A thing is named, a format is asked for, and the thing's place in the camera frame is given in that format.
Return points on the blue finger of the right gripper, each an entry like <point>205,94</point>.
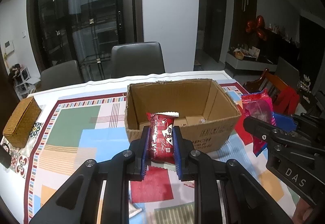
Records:
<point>263,131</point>
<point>284,122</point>

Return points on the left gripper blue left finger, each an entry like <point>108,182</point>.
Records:
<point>144,150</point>

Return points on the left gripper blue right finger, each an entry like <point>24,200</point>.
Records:
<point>177,151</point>

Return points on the magenta snack packet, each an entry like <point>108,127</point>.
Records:
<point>259,106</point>

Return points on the small red snack packet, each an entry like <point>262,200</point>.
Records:
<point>160,136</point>

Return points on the silver snack bar wrapper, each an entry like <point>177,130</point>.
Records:
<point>133,210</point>

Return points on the person's right hand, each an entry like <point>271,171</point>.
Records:
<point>302,212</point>

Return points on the red wooden chair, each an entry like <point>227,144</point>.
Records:
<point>285,99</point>

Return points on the brown cardboard box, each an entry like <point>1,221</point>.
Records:
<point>207,114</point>

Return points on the white low side table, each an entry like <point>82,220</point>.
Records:
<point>234,66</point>

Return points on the right grey dining chair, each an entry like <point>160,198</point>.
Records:
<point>142,58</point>

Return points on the grey dining chair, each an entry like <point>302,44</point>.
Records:
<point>64,74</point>
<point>142,58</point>

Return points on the red foil balloon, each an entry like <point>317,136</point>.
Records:
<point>257,26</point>

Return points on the left grey dining chair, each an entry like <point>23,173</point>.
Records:
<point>64,74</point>

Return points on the patterned tile placemat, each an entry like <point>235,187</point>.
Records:
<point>20,156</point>

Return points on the woven wicker box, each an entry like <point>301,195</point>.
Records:
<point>21,122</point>

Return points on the black mug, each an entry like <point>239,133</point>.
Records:
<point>5,156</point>

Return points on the white shoe rack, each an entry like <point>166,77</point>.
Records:
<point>19,78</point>

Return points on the black sliding glass door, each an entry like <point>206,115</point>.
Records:
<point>82,30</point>

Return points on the white wall intercom panel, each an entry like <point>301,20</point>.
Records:
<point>9,47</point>

